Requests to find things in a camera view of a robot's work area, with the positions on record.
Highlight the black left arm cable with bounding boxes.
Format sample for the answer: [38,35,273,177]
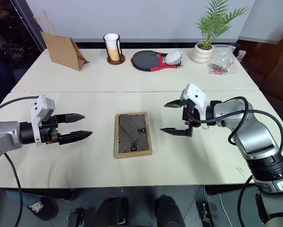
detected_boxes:
[0,95,41,190]

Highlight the white paper cup stack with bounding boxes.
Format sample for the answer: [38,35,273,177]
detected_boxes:
[104,33,121,61]

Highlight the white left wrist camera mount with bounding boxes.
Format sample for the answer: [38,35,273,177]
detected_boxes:
[29,94,56,147]

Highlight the brown paper bag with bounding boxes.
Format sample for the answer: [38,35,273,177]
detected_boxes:
[33,11,90,72]

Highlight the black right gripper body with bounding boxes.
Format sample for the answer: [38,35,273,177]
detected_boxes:
[182,100,201,138]

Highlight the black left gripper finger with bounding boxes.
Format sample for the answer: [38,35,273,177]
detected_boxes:
[59,130,93,146]
[56,113,86,124]

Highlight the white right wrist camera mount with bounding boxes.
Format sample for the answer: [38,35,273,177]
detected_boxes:
[180,83,210,130]

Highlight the dark brown sofa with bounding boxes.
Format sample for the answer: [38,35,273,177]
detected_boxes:
[237,29,283,100]

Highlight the black table tennis paddle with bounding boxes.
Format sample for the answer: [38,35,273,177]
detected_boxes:
[131,50,183,72]

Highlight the black cup holder stand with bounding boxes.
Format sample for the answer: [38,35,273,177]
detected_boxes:
[103,33,126,66]

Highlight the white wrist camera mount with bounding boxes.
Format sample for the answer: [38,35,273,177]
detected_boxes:
[29,94,56,147]
[180,83,210,130]

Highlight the green palm plant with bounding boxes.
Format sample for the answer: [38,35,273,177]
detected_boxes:
[195,0,250,51]

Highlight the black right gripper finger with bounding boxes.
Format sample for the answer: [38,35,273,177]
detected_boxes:
[159,127,188,137]
[163,99,186,109]

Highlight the clear plastic parts bag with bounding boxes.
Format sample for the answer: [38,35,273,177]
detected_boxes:
[207,44,239,77]

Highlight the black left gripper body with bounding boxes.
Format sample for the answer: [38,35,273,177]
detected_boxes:
[38,115,62,145]

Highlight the black shoe white laces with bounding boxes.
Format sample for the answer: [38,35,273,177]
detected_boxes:
[25,197,60,222]

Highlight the wooden picture frame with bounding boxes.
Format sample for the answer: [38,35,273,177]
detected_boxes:
[113,111,154,160]

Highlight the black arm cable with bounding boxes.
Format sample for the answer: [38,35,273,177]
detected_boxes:
[188,96,283,222]
[0,95,41,190]

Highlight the dark rounded shape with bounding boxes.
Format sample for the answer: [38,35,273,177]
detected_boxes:
[155,194,186,227]
[93,195,131,227]

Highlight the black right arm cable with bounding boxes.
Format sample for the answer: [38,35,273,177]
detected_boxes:
[188,96,283,222]

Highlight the white ribbed plant pot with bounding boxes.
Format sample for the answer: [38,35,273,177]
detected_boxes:
[191,42,214,64]

